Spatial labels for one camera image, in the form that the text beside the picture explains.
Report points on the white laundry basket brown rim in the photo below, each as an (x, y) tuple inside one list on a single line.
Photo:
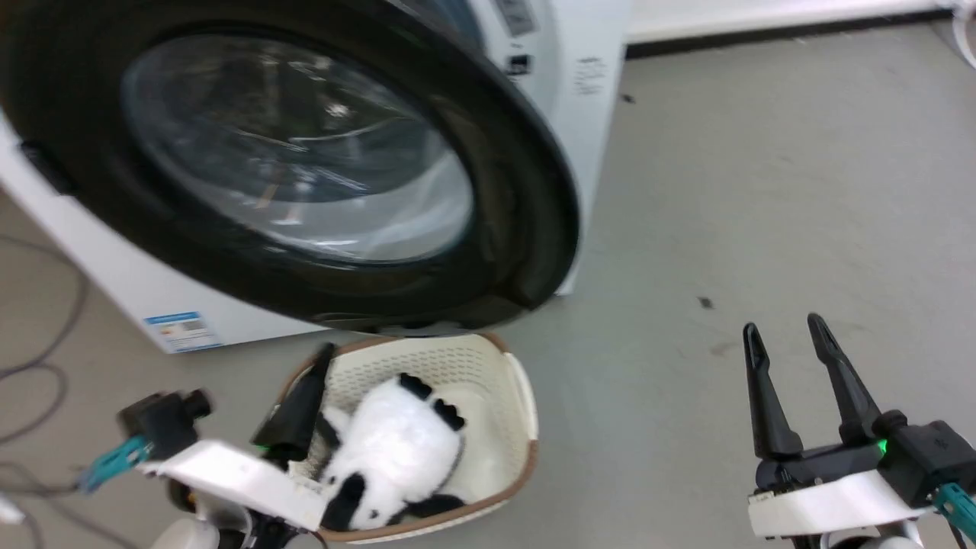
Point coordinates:
[(499, 396)]

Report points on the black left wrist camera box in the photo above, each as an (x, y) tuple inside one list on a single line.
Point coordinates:
[(164, 423)]

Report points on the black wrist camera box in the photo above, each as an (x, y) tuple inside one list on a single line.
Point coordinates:
[(926, 454), (164, 423)]

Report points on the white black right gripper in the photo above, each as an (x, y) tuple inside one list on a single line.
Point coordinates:
[(831, 499)]

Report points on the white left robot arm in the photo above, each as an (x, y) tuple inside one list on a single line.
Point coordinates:
[(202, 530)]

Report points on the washer control display panel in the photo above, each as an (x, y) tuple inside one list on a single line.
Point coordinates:
[(517, 15)]

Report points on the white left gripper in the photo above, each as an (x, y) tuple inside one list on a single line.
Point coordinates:
[(236, 476)]

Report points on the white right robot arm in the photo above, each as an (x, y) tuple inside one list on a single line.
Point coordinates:
[(862, 540)]

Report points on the white washing machine body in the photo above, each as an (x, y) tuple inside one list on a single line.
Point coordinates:
[(114, 267)]

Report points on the black and white panda plush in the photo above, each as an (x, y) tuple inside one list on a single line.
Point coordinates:
[(389, 450)]

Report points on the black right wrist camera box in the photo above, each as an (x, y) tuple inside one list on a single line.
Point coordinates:
[(926, 454)]

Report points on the black round glass washer door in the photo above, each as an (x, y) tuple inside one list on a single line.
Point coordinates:
[(503, 191)]

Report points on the blue white energy label sticker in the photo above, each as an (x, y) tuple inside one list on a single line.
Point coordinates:
[(183, 332)]

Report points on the white text sticker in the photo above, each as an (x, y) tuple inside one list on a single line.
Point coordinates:
[(589, 76)]

